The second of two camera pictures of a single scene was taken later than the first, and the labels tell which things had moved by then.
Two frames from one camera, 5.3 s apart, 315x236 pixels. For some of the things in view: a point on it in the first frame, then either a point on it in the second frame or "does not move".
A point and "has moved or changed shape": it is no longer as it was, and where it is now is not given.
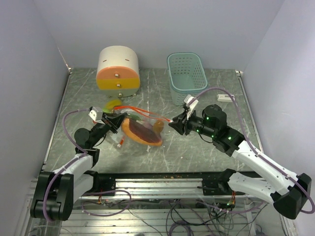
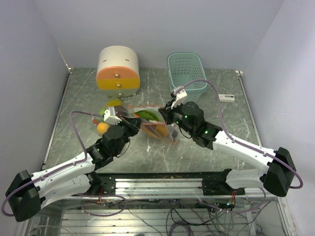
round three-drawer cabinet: [117, 73] does not move
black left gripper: [115, 122] to [133, 124]
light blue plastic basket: [187, 75] does not move
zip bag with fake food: [141, 128] has moved or changed shape
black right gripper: [181, 124] to [167, 111]
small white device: [225, 98] does not move
